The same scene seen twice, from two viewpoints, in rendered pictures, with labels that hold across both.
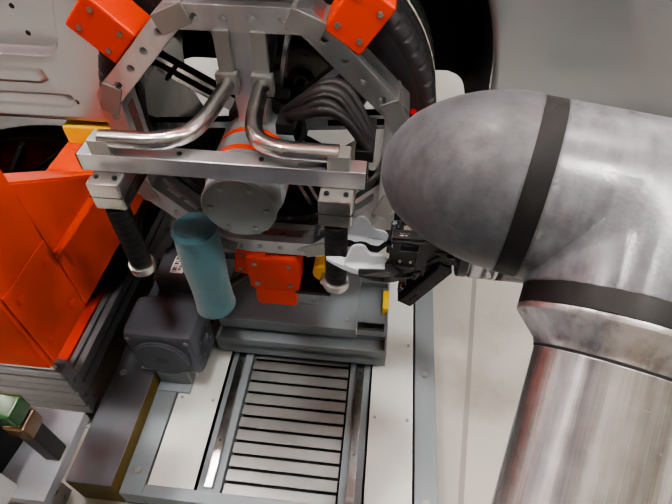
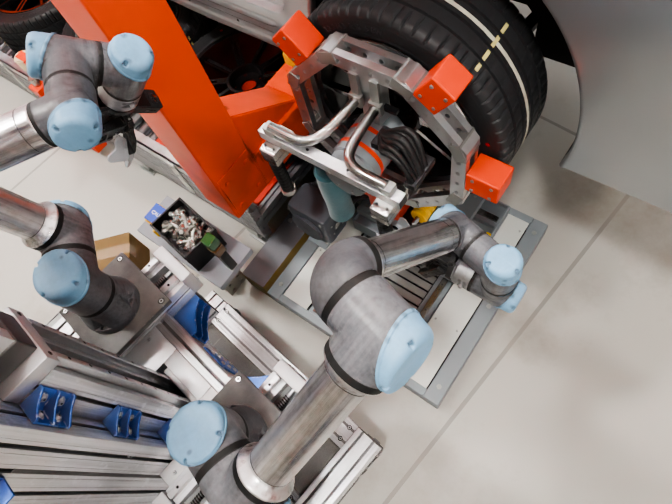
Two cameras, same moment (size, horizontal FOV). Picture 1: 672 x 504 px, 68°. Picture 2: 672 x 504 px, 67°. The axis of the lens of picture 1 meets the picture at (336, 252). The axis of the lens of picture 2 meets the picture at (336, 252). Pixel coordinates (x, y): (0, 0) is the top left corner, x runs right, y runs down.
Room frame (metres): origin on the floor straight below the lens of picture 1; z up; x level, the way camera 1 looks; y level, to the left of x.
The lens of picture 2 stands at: (0.07, -0.35, 1.96)
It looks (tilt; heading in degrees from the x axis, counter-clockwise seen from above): 63 degrees down; 50
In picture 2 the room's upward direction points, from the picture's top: 23 degrees counter-clockwise
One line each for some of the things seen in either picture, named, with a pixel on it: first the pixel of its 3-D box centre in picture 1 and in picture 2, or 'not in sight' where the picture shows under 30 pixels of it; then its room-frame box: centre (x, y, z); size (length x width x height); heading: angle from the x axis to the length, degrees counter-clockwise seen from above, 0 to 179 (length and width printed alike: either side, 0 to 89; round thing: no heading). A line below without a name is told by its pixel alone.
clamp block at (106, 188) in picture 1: (117, 177); (278, 145); (0.60, 0.33, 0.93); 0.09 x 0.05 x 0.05; 174
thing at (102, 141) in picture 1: (163, 90); (310, 105); (0.68, 0.26, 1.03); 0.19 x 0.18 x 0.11; 174
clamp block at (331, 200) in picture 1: (338, 193); (389, 202); (0.56, 0.00, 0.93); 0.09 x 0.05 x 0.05; 174
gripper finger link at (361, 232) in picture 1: (359, 230); (402, 224); (0.56, -0.04, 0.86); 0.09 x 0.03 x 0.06; 75
